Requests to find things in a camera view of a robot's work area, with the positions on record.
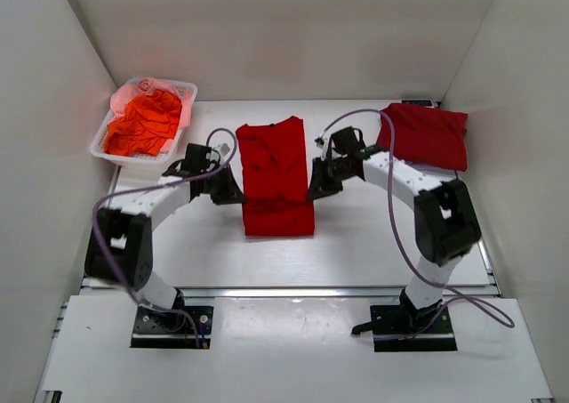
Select folded dark red t shirt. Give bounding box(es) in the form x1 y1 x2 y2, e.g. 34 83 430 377
377 103 468 172

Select bright red t shirt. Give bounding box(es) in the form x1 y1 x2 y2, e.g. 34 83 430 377
236 116 316 238

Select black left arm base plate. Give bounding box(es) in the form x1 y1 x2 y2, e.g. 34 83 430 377
131 305 214 350

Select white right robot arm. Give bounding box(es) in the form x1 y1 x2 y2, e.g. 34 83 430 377
307 126 481 319

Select white plastic laundry basket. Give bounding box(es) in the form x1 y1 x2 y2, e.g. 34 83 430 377
90 77 197 166

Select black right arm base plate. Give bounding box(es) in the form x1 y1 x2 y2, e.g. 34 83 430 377
351 301 458 352

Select orange t shirt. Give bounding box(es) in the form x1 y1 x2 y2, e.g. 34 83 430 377
103 89 182 157

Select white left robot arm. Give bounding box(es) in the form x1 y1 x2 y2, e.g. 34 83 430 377
84 143 246 321

